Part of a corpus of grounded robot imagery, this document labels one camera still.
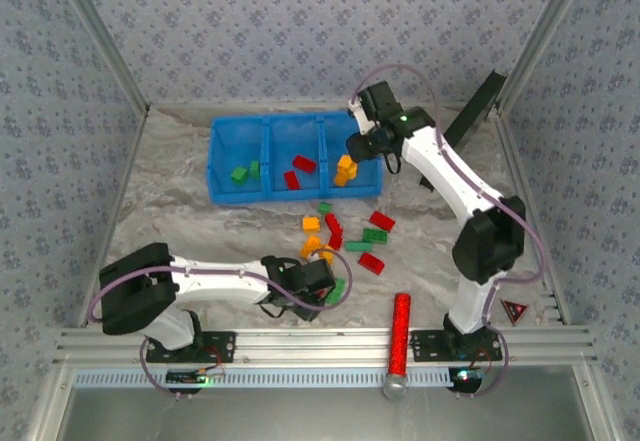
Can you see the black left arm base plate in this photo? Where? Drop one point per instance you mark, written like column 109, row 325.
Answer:
column 220, row 346

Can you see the red glitter microphone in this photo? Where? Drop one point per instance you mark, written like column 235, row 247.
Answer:
column 400, row 331

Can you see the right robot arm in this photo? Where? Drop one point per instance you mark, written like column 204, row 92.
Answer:
column 490, row 251

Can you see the yellow round lego piece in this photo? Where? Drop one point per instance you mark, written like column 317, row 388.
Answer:
column 345, row 165

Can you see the aluminium frame post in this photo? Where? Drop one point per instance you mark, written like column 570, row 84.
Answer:
column 104, row 36
column 542, row 36

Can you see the blue three-compartment bin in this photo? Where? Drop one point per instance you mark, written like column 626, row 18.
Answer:
column 240, row 136

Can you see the orange lego brick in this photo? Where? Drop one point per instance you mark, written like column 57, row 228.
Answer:
column 310, row 247
column 342, row 178
column 327, row 256
column 311, row 223

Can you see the circuit board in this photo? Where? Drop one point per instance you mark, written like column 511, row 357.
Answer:
column 465, row 377
column 185, row 377

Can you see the aluminium wall rail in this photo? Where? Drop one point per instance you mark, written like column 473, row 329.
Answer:
column 250, row 106

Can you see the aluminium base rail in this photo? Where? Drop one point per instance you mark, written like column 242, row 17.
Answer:
column 310, row 348

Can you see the small red lego brick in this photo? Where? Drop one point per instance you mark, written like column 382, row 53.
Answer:
column 335, row 241

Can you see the small green lego brick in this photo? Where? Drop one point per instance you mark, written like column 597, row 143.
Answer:
column 325, row 207

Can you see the right circuit board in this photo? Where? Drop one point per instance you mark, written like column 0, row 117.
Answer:
column 465, row 377

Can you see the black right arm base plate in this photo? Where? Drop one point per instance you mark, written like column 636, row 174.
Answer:
column 427, row 346

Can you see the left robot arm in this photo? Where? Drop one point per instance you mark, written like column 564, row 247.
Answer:
column 140, row 291

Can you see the grey metal sheet panel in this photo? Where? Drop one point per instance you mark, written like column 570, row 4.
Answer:
column 320, row 416

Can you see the black angled bar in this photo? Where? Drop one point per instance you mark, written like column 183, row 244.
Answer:
column 475, row 106

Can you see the left circuit board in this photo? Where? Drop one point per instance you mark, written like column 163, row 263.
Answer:
column 185, row 377

